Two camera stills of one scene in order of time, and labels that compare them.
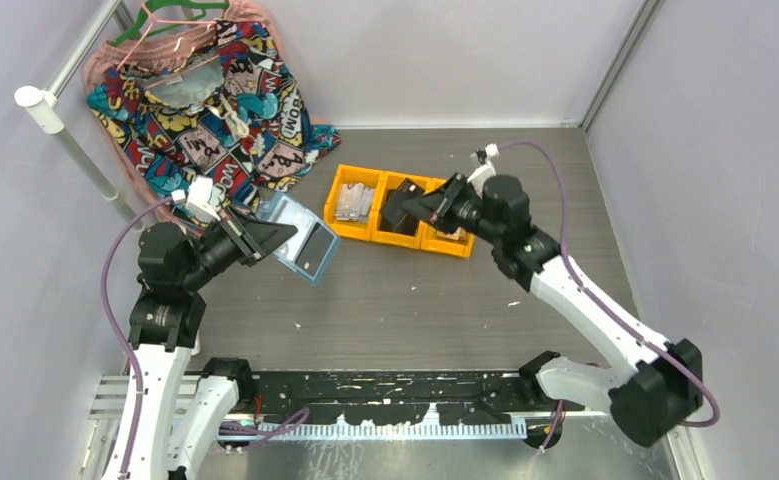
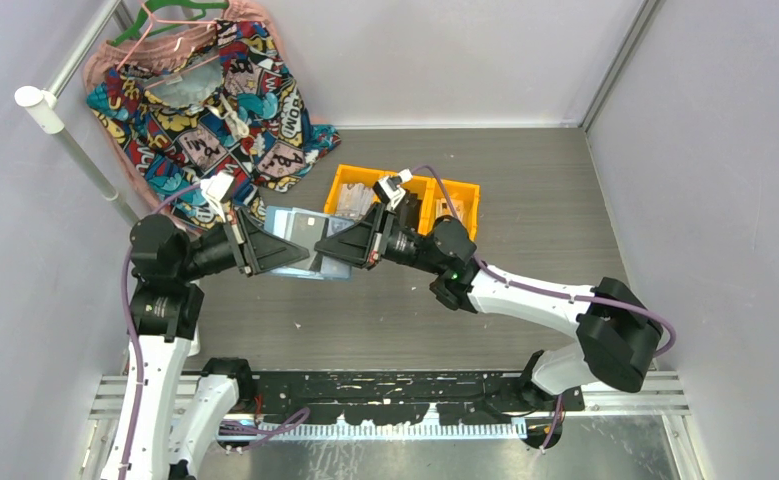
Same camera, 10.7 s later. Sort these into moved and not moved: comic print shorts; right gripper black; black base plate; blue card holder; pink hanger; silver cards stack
Moved: right gripper black; blue card holder
Not moved: black base plate; silver cards stack; pink hanger; comic print shorts
